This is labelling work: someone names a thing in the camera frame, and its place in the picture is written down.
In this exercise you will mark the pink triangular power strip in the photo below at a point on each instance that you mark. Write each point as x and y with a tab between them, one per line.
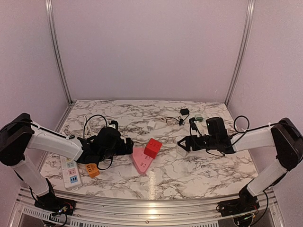
140	160

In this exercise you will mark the aluminium frame post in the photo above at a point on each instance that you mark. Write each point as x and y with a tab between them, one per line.
56	49
243	46

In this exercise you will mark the front aluminium rail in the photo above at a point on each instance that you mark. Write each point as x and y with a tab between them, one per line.
91	211

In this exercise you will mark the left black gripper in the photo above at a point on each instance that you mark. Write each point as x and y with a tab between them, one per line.
122	151

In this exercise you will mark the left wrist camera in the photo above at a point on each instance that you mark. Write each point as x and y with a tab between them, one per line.
113	124

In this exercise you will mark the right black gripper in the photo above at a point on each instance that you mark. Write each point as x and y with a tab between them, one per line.
188	139

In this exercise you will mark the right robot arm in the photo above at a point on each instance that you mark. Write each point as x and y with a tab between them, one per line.
283	136

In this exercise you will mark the green plug adapter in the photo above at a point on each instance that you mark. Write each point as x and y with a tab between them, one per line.
198	117

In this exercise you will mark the red cube socket adapter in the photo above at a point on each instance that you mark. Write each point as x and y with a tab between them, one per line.
152	148

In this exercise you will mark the white pastel power strip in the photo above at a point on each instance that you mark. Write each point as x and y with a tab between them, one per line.
70	173

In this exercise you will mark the black adapter with cable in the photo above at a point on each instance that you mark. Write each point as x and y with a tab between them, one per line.
184	115

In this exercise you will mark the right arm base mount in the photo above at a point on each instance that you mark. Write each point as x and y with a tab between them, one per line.
244	203

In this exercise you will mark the white travel adapter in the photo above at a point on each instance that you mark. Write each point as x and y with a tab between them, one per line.
181	151

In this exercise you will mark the left aluminium frame post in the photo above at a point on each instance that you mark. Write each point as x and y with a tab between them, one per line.
56	49

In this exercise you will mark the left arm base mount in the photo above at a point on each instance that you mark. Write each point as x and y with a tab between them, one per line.
53	203

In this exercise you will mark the right aluminium frame post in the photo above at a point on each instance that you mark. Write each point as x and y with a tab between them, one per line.
243	46

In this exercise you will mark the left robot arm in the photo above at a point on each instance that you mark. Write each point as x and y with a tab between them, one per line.
22	133

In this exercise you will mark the orange power strip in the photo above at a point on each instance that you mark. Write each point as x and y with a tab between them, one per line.
92	170

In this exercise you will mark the white usb charger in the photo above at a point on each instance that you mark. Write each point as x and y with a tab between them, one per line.
151	125

